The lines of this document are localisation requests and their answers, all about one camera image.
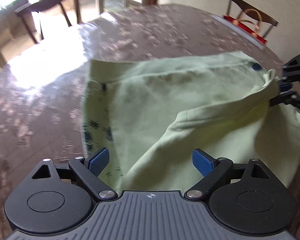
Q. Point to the light green t-shirt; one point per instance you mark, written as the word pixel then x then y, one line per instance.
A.
pixel 190 92

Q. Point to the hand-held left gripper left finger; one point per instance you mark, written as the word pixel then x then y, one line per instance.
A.
pixel 98 161

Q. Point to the dark wooden chair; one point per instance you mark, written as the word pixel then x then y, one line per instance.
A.
pixel 268 18

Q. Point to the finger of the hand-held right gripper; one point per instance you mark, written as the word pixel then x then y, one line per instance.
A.
pixel 285 98
pixel 297 65

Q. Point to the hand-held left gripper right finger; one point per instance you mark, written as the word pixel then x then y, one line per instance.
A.
pixel 202 162

